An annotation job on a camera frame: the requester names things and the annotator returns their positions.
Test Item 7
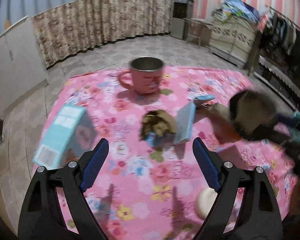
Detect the white round foam piece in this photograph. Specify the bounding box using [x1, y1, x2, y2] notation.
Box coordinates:
[194, 187, 218, 220]

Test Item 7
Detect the small blue white booklet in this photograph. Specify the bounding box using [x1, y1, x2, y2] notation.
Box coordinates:
[173, 94, 215, 145]

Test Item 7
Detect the clothes rack with garments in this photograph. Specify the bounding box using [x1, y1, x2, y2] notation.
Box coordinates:
[243, 5, 300, 112]

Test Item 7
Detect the light blue carton box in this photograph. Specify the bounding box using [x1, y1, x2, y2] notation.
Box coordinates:
[33, 105, 97, 170]

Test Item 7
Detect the pink floral tablecloth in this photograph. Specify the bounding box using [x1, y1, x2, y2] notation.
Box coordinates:
[32, 65, 299, 240]

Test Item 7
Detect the cloth covered furniture pile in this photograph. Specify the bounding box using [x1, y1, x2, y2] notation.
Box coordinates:
[209, 0, 260, 69]

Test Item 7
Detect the small wooden stool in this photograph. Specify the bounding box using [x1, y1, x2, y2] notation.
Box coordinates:
[185, 18, 214, 47]

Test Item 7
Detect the white cabinet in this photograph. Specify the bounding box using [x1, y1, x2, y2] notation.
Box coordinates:
[0, 16, 48, 117]

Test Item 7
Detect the pink metal mug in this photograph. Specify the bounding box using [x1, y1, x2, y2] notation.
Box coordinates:
[117, 56, 165, 95]

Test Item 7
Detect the black water dispenser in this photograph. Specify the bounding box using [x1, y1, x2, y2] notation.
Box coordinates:
[170, 0, 194, 40]

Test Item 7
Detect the blue floral curtain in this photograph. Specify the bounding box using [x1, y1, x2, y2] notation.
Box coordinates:
[0, 0, 172, 67]

